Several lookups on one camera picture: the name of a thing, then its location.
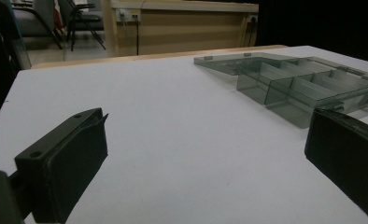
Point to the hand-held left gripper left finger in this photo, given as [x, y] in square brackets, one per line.
[63, 158]

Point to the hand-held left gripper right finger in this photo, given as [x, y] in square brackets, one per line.
[347, 149]

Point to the clear grey plastic organizer box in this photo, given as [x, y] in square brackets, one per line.
[285, 84]

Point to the black folding chair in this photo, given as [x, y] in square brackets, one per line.
[82, 20]

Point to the grey chair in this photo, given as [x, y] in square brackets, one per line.
[35, 18]

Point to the wooden counter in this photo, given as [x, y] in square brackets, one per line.
[185, 28]

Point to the white wall socket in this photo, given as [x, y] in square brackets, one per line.
[128, 15]

